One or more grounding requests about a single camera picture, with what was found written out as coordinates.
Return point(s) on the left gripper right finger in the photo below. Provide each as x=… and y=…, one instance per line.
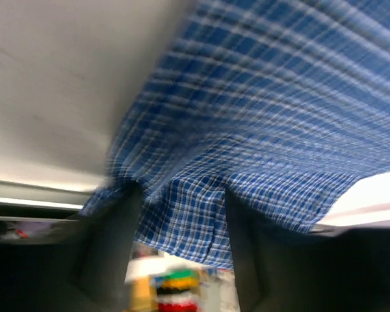
x=331, y=270

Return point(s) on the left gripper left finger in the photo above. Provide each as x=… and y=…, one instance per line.
x=79, y=265

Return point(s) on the blue plaid long sleeve shirt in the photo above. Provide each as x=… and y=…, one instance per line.
x=286, y=103

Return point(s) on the aluminium rail frame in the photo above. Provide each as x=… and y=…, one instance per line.
x=28, y=210

